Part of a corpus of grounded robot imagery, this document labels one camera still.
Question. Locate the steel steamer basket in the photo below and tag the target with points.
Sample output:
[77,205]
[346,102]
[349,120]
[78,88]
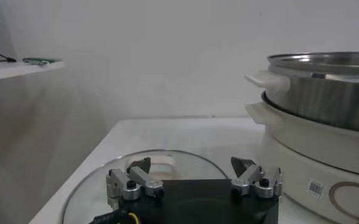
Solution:
[325,91]

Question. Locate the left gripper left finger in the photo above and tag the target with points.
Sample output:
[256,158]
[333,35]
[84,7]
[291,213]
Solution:
[136,182]

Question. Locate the white side desk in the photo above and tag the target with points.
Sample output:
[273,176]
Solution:
[17,69]

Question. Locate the white electric cooking pot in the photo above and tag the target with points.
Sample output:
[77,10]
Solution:
[304,152]

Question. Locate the glass pot lid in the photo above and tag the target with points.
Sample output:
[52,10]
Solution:
[84,198]

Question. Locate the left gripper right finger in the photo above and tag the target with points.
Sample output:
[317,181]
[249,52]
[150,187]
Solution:
[252,182]

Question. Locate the green and white tool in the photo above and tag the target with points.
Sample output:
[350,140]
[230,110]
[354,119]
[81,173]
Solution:
[40,61]

